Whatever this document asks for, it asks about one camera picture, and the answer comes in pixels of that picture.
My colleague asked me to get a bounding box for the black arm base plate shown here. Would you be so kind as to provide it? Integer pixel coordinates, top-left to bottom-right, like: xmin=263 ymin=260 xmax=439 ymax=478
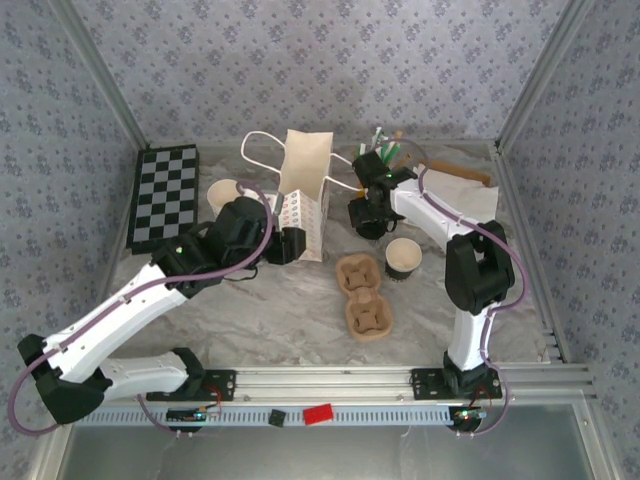
xmin=145 ymin=368 xmax=237 ymax=403
xmin=410 ymin=368 xmax=503 ymax=402

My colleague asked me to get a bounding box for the white napkin stack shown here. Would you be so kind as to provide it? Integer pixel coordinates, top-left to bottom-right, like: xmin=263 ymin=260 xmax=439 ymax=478
xmin=419 ymin=164 xmax=501 ymax=224

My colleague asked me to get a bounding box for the black grey chessboard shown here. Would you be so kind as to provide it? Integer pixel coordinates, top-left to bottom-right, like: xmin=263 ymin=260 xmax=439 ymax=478
xmin=124 ymin=144 xmax=202 ymax=257

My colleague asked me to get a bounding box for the grey slotted cable duct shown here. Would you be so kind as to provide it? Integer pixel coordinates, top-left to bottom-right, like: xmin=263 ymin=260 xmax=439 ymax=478
xmin=74 ymin=402 xmax=454 ymax=428

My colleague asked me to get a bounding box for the aluminium frame rail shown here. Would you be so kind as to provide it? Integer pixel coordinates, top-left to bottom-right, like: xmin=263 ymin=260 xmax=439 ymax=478
xmin=491 ymin=142 xmax=572 ymax=365

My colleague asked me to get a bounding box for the white printed paper bag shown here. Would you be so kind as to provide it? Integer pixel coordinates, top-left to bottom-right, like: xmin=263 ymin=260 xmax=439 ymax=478
xmin=240 ymin=128 xmax=366 ymax=265

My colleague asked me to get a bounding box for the white paper cup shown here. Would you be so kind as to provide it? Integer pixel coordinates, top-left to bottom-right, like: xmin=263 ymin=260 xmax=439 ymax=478
xmin=206 ymin=178 xmax=251 ymax=221

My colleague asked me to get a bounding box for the brown pulp cup carrier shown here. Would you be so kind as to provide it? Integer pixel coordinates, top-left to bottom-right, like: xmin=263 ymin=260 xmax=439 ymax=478
xmin=333 ymin=253 xmax=397 ymax=344

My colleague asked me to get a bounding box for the small circuit board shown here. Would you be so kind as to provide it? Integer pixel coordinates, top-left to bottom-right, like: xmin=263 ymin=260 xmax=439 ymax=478
xmin=166 ymin=407 xmax=222 ymax=423
xmin=451 ymin=407 xmax=488 ymax=424

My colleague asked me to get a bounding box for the black paper coffee cup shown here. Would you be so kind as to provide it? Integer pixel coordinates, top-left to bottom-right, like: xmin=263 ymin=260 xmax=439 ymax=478
xmin=383 ymin=238 xmax=424 ymax=285

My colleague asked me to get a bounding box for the grey metal panel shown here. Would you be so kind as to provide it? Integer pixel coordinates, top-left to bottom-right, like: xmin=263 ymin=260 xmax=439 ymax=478
xmin=49 ymin=402 xmax=626 ymax=480

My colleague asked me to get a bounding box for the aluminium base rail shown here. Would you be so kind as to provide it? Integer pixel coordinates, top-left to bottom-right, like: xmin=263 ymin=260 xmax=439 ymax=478
xmin=202 ymin=365 xmax=596 ymax=401

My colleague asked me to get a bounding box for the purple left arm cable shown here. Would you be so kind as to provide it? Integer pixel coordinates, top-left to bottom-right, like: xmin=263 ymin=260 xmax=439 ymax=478
xmin=10 ymin=180 xmax=277 ymax=440

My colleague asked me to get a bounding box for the red plastic block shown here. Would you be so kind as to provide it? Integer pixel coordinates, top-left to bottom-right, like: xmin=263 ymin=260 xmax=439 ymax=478
xmin=302 ymin=402 xmax=336 ymax=427

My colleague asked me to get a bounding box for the aluminium frame post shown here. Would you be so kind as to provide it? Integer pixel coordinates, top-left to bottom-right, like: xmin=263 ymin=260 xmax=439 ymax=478
xmin=49 ymin=0 xmax=151 ymax=150
xmin=494 ymin=0 xmax=597 ymax=151

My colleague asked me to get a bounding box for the black cup lid stack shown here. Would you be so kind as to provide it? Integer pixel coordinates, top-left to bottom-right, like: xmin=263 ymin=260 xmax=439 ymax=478
xmin=355 ymin=222 xmax=397 ymax=242

